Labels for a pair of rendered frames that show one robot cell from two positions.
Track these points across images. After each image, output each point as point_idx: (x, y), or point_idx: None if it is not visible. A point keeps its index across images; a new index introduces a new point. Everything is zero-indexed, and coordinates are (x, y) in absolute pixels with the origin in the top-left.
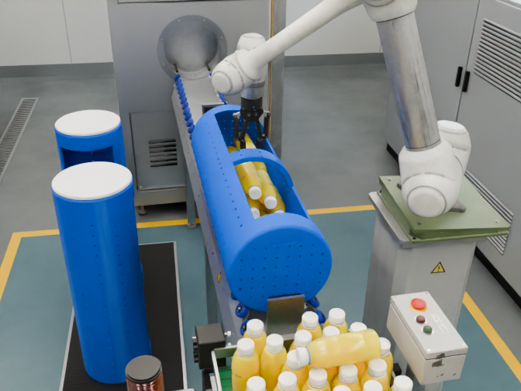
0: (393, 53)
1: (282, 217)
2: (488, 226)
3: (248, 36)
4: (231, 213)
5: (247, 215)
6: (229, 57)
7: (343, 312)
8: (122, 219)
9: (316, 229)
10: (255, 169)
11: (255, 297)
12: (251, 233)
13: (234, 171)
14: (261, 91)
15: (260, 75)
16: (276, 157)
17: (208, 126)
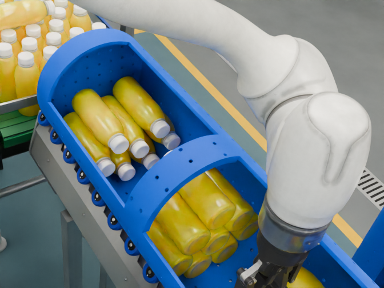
0: None
1: (96, 38)
2: None
3: (336, 94)
4: (167, 72)
5: (141, 51)
6: (305, 44)
7: (19, 56)
8: (369, 237)
9: (56, 60)
10: (195, 193)
11: None
12: (125, 34)
13: (202, 115)
14: (262, 205)
15: (238, 91)
16: (164, 185)
17: (356, 266)
